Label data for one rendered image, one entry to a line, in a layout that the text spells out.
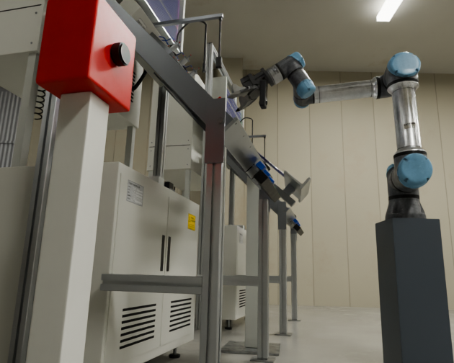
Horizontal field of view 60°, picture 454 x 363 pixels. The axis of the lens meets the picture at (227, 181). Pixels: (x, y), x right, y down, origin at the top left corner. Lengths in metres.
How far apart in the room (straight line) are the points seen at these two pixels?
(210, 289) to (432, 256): 0.97
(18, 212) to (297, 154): 3.96
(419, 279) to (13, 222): 1.37
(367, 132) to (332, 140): 0.46
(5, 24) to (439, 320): 1.81
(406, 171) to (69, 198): 1.20
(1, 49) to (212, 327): 1.11
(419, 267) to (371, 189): 3.39
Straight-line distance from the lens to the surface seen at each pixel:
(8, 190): 1.31
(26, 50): 1.47
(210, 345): 0.93
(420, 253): 1.64
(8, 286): 1.26
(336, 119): 5.12
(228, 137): 1.08
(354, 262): 4.79
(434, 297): 1.65
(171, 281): 0.95
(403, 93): 1.69
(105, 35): 0.74
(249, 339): 1.89
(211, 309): 0.92
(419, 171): 1.57
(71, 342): 0.67
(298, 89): 1.68
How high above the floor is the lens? 0.33
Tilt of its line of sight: 13 degrees up
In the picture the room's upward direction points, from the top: 2 degrees clockwise
